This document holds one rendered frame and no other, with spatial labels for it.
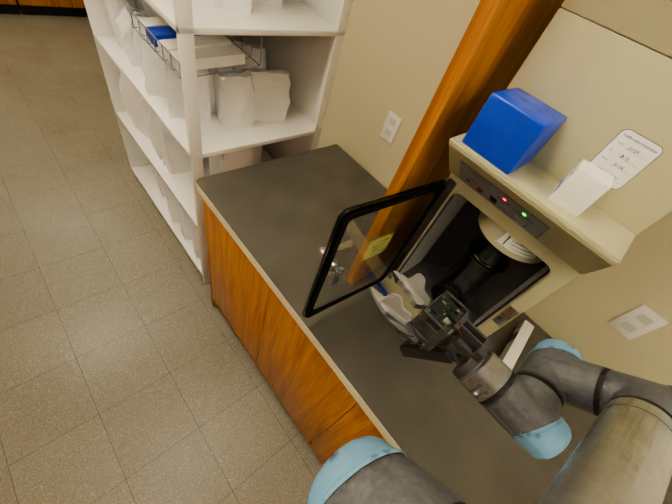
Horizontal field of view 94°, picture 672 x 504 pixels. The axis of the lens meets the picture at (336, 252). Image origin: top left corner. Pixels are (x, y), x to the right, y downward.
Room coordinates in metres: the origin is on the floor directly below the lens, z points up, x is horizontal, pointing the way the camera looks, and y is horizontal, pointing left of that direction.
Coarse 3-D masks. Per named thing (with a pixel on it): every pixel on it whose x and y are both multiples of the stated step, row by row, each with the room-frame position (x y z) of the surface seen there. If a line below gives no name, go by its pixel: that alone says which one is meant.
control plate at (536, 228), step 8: (464, 168) 0.58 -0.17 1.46; (464, 176) 0.60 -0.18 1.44; (472, 176) 0.58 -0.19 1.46; (480, 176) 0.55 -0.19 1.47; (472, 184) 0.60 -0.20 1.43; (480, 184) 0.57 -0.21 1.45; (488, 184) 0.55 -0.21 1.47; (488, 192) 0.57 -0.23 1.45; (496, 192) 0.54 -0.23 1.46; (488, 200) 0.58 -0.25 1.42; (512, 200) 0.51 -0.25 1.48; (512, 208) 0.53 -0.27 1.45; (520, 208) 0.51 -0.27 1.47; (512, 216) 0.55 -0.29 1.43; (520, 216) 0.52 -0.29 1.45; (528, 216) 0.50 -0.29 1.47; (520, 224) 0.54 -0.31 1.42; (528, 224) 0.52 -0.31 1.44; (536, 224) 0.50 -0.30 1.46; (544, 224) 0.48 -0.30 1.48; (536, 232) 0.51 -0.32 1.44; (544, 232) 0.49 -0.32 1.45
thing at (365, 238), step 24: (408, 192) 0.55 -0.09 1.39; (384, 216) 0.51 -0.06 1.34; (408, 216) 0.59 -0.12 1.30; (360, 240) 0.48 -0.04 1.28; (384, 240) 0.55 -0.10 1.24; (336, 264) 0.45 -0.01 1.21; (360, 264) 0.52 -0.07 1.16; (384, 264) 0.61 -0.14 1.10; (312, 288) 0.41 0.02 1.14; (336, 288) 0.48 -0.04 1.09
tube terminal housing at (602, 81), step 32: (544, 32) 0.67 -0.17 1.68; (576, 32) 0.65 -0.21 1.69; (608, 32) 0.63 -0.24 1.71; (544, 64) 0.66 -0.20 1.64; (576, 64) 0.63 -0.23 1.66; (608, 64) 0.61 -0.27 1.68; (640, 64) 0.60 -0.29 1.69; (544, 96) 0.64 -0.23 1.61; (576, 96) 0.62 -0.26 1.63; (608, 96) 0.60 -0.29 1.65; (640, 96) 0.58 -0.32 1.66; (576, 128) 0.60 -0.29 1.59; (608, 128) 0.58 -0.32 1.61; (640, 128) 0.56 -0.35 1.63; (544, 160) 0.60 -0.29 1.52; (576, 160) 0.58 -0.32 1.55; (608, 192) 0.54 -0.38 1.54; (640, 192) 0.53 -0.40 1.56; (512, 224) 0.58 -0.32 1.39; (640, 224) 0.51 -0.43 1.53; (544, 256) 0.53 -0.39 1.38; (544, 288) 0.51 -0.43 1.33
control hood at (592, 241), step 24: (456, 144) 0.57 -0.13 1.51; (456, 168) 0.61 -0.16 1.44; (480, 168) 0.54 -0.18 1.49; (528, 168) 0.58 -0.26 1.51; (504, 192) 0.52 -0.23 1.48; (528, 192) 0.49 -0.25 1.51; (552, 216) 0.46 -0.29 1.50; (600, 216) 0.51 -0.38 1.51; (552, 240) 0.49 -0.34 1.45; (576, 240) 0.44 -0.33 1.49; (600, 240) 0.44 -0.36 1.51; (624, 240) 0.47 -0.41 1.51; (576, 264) 0.47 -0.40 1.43; (600, 264) 0.42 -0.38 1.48
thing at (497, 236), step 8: (480, 216) 0.67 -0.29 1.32; (480, 224) 0.64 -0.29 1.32; (488, 224) 0.63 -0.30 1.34; (496, 224) 0.62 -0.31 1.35; (488, 232) 0.61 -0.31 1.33; (496, 232) 0.61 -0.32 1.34; (504, 232) 0.60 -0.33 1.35; (488, 240) 0.60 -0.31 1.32; (496, 240) 0.60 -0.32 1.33; (504, 240) 0.59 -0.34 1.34; (512, 240) 0.59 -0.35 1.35; (504, 248) 0.58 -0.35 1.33; (512, 248) 0.58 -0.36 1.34; (520, 248) 0.58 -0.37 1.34; (512, 256) 0.57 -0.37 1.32; (520, 256) 0.58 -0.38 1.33; (528, 256) 0.58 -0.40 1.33; (536, 256) 0.59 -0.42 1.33
